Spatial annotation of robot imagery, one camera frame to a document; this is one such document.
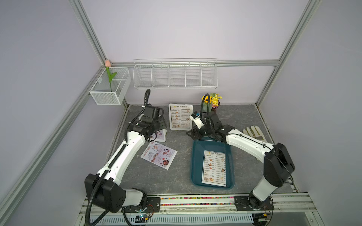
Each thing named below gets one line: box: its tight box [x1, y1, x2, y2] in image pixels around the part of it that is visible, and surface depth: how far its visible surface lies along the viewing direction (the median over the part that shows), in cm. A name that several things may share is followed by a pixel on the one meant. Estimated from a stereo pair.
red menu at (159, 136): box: [149, 128, 167, 143], surface depth 96 cm
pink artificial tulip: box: [104, 59, 118, 92], surface depth 91 cm
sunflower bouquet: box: [201, 92, 223, 112], surface depth 91 cm
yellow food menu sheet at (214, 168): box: [201, 150, 227, 187], surface depth 87 cm
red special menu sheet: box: [140, 141, 179, 170], surface depth 94 cm
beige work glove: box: [242, 125, 269, 143], surface depth 104 cm
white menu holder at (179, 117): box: [168, 103, 194, 131], surface depth 98 cm
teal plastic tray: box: [190, 138, 235, 190], surface depth 87 cm
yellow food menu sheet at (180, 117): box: [169, 105, 192, 129], surface depth 101 cm
